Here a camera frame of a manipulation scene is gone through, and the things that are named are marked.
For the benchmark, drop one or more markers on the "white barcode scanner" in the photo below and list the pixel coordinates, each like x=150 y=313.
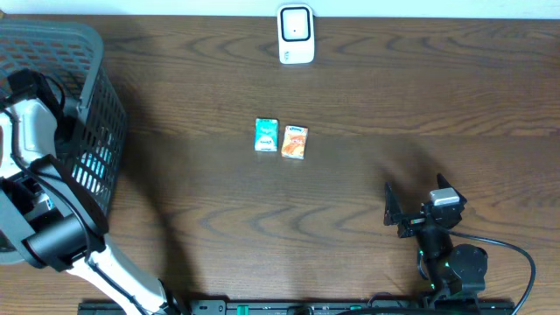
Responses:
x=295 y=28

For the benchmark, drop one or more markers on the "dark grey plastic basket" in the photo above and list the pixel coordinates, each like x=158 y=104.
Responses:
x=72 y=54

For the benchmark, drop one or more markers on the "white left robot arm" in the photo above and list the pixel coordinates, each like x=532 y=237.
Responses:
x=47 y=218

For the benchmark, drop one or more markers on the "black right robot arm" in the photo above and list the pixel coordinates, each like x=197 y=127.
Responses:
x=454 y=271

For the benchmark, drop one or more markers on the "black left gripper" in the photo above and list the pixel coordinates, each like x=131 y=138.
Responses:
x=20 y=83

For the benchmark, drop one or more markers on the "teal tissue pack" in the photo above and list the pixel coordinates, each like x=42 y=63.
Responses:
x=266 y=134

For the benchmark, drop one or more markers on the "orange tissue pack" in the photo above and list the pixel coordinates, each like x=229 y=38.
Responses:
x=294 y=142

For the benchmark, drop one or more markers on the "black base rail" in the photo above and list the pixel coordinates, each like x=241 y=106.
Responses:
x=220 y=307

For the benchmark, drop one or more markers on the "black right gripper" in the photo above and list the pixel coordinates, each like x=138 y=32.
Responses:
x=393 y=212

